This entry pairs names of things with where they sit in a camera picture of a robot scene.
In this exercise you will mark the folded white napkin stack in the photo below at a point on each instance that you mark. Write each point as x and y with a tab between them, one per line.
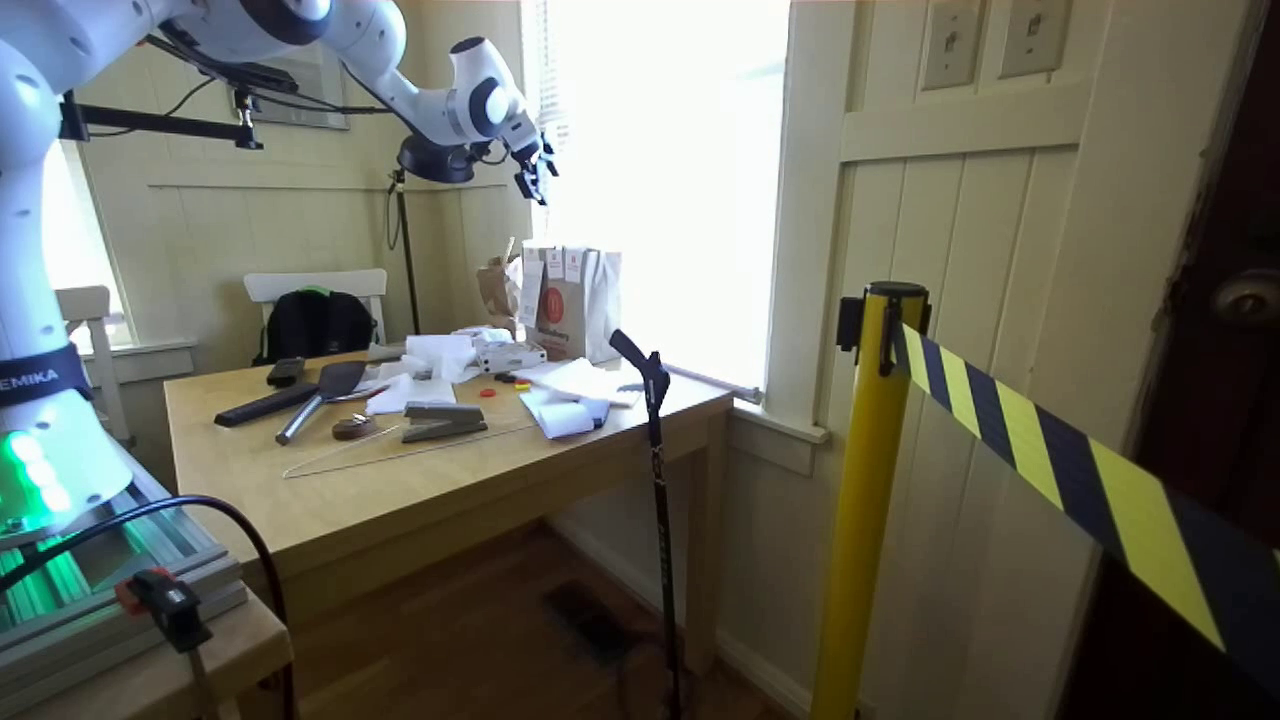
562	412

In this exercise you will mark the round metal disc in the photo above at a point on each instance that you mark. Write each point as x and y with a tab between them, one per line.
353	424

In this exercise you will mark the yellow stanchion post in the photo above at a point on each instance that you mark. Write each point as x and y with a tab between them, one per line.
861	533

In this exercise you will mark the metal door knob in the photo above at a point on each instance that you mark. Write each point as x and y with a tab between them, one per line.
1246	297

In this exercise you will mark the white chair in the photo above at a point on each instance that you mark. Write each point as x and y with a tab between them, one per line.
87	313
315	282

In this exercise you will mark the yellow black striped belt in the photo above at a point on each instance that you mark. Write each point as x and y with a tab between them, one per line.
1132	512

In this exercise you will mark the aluminium rail base frame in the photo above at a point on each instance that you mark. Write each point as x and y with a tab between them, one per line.
80	602

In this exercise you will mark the grey stapler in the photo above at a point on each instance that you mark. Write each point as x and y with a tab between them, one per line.
445	424

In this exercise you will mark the flat white napkin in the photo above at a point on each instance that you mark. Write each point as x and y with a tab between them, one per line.
405	397

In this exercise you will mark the black backpack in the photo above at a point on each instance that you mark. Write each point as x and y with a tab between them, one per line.
319	326

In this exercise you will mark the black tripod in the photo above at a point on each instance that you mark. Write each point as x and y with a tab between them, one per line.
656	443

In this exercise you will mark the red bottle cap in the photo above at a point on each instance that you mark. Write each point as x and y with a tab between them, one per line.
485	394

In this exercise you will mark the white crumpled paper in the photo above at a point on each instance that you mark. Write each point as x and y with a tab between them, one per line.
587	378

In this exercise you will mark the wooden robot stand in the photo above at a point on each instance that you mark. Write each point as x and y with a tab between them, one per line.
163	683

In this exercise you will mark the long black tool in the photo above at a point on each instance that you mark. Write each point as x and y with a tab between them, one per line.
260	407

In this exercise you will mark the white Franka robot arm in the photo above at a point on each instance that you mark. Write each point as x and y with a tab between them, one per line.
43	200

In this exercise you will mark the black stand pole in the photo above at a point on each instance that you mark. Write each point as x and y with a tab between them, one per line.
400	255

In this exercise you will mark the cream wall switch plate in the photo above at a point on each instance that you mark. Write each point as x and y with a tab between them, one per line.
953	40
1034	35

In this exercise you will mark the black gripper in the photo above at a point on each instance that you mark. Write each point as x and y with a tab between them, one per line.
534	148

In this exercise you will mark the brown paper takeaway bag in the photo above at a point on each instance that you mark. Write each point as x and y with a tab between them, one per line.
569	307

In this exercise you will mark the crumpled white napkin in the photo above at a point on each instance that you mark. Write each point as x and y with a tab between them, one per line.
443	352

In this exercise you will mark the wooden table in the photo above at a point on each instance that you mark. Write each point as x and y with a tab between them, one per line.
400	507

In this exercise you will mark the black mounting rod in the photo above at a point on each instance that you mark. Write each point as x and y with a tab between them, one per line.
144	121

